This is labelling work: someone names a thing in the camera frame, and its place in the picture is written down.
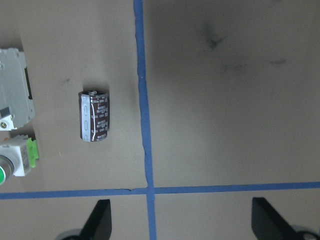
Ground green push button switch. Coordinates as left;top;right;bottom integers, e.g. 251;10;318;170
0;134;39;185

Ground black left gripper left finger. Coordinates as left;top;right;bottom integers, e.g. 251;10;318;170
79;199;112;240

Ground white circuit breaker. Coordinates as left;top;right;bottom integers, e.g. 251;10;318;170
0;48;36;131

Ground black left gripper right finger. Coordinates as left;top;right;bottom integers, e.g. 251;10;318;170
251;197;297;240

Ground brown cylindrical capacitor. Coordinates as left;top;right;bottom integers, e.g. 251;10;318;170
78;90;110;142

